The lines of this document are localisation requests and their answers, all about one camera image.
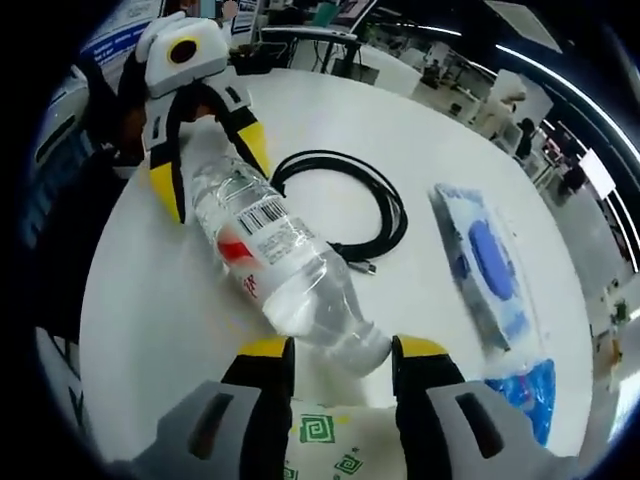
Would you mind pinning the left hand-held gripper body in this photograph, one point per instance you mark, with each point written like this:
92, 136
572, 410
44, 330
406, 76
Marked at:
210, 55

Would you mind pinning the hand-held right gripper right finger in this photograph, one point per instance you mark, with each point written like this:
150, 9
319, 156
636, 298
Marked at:
425, 370

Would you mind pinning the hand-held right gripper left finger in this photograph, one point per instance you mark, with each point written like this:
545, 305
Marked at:
260, 380

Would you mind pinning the white green-patterned paper cup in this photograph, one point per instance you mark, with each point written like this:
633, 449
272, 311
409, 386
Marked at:
320, 430

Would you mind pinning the blue tissue pack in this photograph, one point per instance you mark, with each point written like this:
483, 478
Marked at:
525, 395

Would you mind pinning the clear plastic water bottle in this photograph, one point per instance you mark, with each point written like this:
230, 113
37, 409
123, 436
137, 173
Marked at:
260, 235

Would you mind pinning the wet wipes pack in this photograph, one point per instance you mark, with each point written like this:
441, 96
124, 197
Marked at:
490, 255

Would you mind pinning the person's left hand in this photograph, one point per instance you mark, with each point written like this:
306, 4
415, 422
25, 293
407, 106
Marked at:
131, 130

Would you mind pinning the white chest device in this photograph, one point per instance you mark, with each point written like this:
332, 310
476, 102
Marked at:
65, 120

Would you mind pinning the potted plant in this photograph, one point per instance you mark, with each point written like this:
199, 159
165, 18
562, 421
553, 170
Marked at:
620, 310

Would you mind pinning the hanging white screen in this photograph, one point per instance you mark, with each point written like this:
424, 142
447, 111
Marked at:
600, 175

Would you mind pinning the ceiling air vent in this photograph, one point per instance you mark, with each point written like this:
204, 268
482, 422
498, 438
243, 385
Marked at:
525, 25

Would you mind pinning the blue white wall poster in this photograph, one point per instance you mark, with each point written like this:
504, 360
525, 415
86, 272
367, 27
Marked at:
115, 40

